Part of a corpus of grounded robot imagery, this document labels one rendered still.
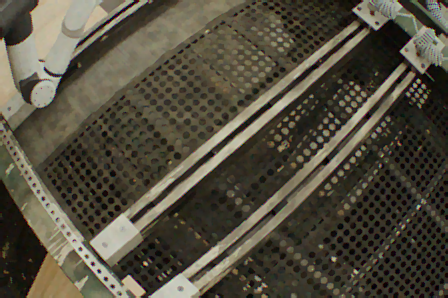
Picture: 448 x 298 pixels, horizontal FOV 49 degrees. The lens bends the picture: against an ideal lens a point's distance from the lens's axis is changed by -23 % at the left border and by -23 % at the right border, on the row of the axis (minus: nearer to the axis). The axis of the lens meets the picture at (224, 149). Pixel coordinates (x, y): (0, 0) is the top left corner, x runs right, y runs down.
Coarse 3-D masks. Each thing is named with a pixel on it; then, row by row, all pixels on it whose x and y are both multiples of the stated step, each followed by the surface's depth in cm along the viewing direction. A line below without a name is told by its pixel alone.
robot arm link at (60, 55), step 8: (56, 40) 130; (64, 40) 128; (72, 40) 129; (56, 48) 130; (64, 48) 130; (72, 48) 131; (48, 56) 132; (56, 56) 130; (64, 56) 131; (40, 64) 135; (48, 64) 131; (56, 64) 131; (64, 64) 132; (40, 72) 132; (48, 72) 132; (56, 72) 132; (56, 80) 134
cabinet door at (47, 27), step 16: (48, 0) 177; (64, 0) 176; (32, 16) 174; (48, 16) 174; (64, 16) 173; (96, 16) 171; (48, 32) 170; (0, 48) 169; (48, 48) 167; (0, 64) 166; (0, 80) 163; (0, 96) 160
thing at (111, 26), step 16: (128, 0) 167; (144, 0) 167; (160, 0) 171; (112, 16) 165; (128, 16) 165; (144, 16) 172; (96, 32) 162; (112, 32) 165; (80, 48) 159; (96, 48) 165; (80, 64) 164; (64, 80) 163; (16, 96) 153; (16, 112) 151
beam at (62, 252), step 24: (0, 120) 152; (0, 144) 149; (0, 168) 145; (24, 192) 142; (48, 192) 143; (24, 216) 139; (48, 216) 140; (48, 240) 137; (72, 264) 134; (96, 288) 131
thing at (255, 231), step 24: (432, 24) 144; (408, 48) 155; (408, 72) 160; (384, 96) 156; (360, 120) 149; (336, 144) 145; (360, 144) 150; (312, 168) 143; (336, 168) 145; (288, 192) 140; (312, 192) 141; (264, 216) 139; (288, 216) 140; (240, 240) 139; (264, 240) 139; (216, 264) 134; (168, 288) 130; (192, 288) 130
